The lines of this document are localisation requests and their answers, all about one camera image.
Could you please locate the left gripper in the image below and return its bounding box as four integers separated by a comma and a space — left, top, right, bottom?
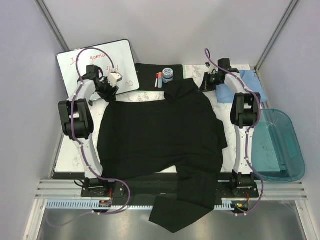
95, 77, 119, 103

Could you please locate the black long sleeve shirt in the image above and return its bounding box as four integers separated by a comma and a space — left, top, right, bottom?
97, 78, 228, 233

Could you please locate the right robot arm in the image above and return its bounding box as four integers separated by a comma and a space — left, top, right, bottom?
198, 56, 261, 197

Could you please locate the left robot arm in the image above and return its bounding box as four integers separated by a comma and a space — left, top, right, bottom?
58, 65, 123, 198

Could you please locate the folded blue shirt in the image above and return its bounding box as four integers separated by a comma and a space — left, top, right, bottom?
215, 70, 268, 104

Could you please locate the white dry erase board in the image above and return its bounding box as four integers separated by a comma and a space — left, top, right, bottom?
56, 39, 140, 100

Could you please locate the black mat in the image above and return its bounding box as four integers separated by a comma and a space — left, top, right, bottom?
135, 63, 184, 92

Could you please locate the blue lidded jar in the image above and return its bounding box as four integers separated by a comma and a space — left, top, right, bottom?
162, 67, 174, 84

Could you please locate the red marker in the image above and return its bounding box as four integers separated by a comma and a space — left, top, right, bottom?
154, 73, 159, 89

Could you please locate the teal transparent plastic bin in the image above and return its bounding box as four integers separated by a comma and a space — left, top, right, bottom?
252, 109, 306, 183

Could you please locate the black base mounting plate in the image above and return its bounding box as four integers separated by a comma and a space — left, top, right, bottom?
51, 171, 260, 203

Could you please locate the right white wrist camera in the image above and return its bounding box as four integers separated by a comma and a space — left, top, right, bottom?
205, 62, 218, 75

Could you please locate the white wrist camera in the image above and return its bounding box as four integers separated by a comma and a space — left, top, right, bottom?
205, 62, 218, 75
107, 68, 123, 88

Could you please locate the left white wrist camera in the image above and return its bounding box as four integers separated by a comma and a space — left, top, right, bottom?
107, 68, 123, 88

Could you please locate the aluminium rail frame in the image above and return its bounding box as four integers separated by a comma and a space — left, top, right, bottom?
35, 179, 307, 201

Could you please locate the light blue cable duct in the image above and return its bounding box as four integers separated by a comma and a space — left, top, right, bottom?
46, 198, 250, 211

